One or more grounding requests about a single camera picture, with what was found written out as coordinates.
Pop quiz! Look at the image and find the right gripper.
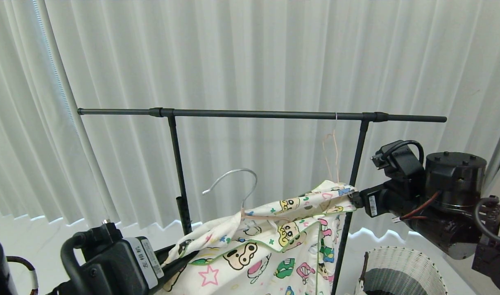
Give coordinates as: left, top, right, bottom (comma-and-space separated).
358, 183, 428, 218

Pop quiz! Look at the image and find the white curtain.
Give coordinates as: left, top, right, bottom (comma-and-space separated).
0, 0, 500, 246

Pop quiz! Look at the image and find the white laundry basket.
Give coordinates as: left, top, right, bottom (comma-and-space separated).
358, 246, 449, 295

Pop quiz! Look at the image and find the pink clothes hanger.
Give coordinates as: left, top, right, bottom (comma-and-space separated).
322, 113, 341, 184
202, 168, 283, 224

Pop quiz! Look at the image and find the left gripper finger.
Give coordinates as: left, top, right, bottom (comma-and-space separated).
154, 244, 181, 265
149, 250, 201, 295

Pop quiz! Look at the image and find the black clothes rack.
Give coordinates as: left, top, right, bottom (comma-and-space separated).
78, 107, 447, 295

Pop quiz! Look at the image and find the black cable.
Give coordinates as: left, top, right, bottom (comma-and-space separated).
61, 231, 90, 293
380, 141, 425, 164
474, 196, 500, 247

